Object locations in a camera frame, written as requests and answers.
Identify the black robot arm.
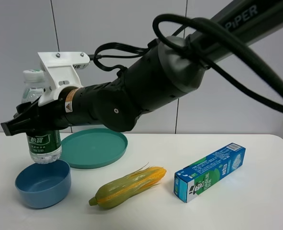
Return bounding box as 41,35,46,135
1,0,283,136

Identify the blue toothpaste box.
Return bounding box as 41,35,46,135
173,143,246,203

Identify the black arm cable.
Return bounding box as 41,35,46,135
88,13,283,118

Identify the clear water bottle green label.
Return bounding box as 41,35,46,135
21,69,62,164

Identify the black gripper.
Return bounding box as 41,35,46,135
0,87,80,136

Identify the green round plate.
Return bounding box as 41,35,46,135
60,128,128,169

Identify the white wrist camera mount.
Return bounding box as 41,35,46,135
38,52,90,107

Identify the plastic corn cob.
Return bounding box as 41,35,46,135
89,166,167,209

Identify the blue plastic bowl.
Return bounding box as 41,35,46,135
15,160,71,209

